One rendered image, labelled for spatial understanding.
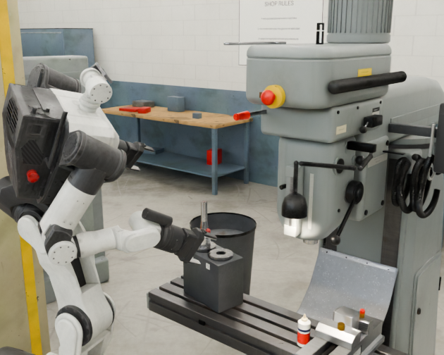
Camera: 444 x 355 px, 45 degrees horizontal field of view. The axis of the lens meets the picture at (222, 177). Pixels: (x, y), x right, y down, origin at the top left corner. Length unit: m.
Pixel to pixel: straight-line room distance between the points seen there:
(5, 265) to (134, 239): 1.53
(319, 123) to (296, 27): 5.12
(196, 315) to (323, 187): 0.73
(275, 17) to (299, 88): 5.36
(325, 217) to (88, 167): 0.69
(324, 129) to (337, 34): 0.40
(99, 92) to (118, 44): 7.12
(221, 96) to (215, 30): 0.86
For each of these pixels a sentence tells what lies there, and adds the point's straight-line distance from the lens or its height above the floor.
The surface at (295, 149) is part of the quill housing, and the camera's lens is 1.57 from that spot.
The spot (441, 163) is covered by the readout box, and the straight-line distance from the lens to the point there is 1.71.
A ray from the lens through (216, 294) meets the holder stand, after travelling 1.96.
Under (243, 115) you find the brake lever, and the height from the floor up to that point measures 1.70.
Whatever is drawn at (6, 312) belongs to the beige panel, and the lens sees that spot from 3.14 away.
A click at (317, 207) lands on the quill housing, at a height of 1.43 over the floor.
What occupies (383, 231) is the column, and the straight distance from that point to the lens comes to 2.03.
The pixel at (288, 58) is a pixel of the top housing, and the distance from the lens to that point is 1.40.
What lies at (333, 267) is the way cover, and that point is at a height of 1.05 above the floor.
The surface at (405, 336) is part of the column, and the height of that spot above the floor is 0.82.
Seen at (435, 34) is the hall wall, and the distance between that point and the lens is 5.89.
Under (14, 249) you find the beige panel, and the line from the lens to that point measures 3.04.
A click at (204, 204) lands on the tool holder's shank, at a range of 1.97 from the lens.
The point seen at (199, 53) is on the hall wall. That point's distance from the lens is 7.48.
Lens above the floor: 1.92
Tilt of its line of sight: 15 degrees down
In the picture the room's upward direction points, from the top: straight up
